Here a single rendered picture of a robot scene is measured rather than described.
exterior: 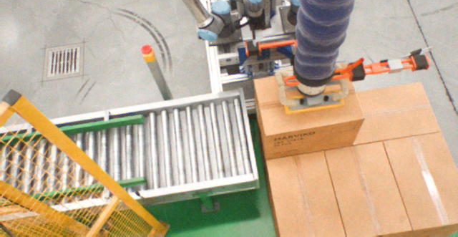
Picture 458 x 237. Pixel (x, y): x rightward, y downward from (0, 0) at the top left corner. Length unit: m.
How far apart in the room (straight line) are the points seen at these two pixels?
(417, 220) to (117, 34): 3.09
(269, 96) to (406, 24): 2.03
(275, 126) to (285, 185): 0.47
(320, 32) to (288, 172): 1.22
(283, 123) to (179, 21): 2.07
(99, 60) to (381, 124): 2.60
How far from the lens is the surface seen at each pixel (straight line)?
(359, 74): 2.43
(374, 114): 3.08
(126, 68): 4.07
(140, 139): 3.04
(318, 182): 2.83
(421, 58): 2.57
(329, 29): 1.88
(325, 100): 2.45
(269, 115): 2.54
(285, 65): 3.58
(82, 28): 4.52
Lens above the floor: 3.22
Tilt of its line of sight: 63 degrees down
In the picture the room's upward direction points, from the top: 10 degrees counter-clockwise
